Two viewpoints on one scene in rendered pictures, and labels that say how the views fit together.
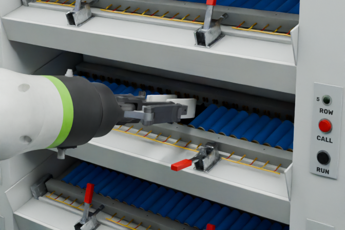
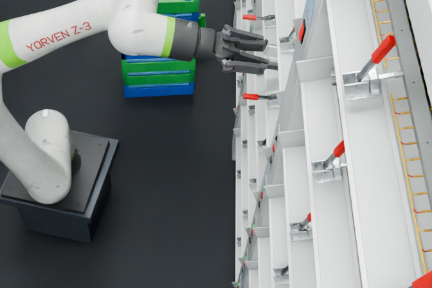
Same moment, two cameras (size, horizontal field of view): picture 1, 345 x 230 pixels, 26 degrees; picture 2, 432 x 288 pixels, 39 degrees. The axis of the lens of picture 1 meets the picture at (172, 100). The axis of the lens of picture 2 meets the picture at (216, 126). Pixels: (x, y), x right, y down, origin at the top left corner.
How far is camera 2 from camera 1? 1.00 m
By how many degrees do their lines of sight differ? 52
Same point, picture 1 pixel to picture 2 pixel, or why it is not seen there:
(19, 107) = (128, 41)
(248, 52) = (285, 74)
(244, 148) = not seen: hidden behind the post
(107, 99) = (205, 48)
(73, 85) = (180, 35)
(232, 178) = (270, 122)
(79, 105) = (176, 47)
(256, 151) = not seen: hidden behind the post
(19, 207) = (258, 28)
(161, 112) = (241, 67)
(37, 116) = (141, 47)
